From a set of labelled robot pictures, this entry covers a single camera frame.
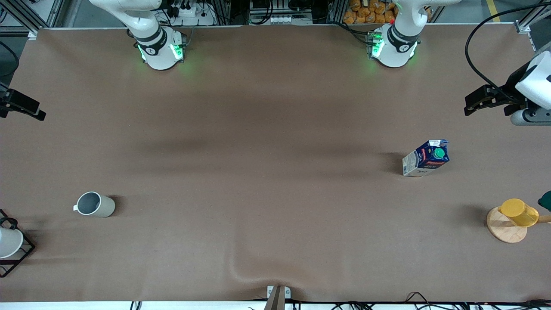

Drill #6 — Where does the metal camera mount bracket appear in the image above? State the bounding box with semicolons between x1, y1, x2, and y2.
264;285;291;310

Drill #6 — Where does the white power strip with plugs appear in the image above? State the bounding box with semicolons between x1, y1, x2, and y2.
166;0;216;26

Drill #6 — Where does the white cup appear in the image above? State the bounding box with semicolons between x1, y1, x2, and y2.
0;227;24;259

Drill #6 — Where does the pile of orange bread rolls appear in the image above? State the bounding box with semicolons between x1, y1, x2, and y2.
343;0;399;25

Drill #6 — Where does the white empty power strip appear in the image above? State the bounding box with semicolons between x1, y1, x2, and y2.
270;15;311;25

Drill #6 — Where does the round wooden cup stand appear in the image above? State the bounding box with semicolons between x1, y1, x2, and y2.
486;206;551;244

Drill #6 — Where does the yellow plastic cup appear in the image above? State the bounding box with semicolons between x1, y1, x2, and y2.
498;198;539;227

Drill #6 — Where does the grey ceramic mug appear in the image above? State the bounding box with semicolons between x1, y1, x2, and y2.
73;192;116;218

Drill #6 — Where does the blue white milk carton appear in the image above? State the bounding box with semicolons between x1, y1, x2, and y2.
402;139;450;177

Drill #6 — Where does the brown table cloth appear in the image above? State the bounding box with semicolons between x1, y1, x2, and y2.
0;24;551;303

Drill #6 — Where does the black wire rack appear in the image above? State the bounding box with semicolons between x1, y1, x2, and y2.
0;210;36;278

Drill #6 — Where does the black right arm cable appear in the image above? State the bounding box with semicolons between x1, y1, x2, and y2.
0;41;20;87

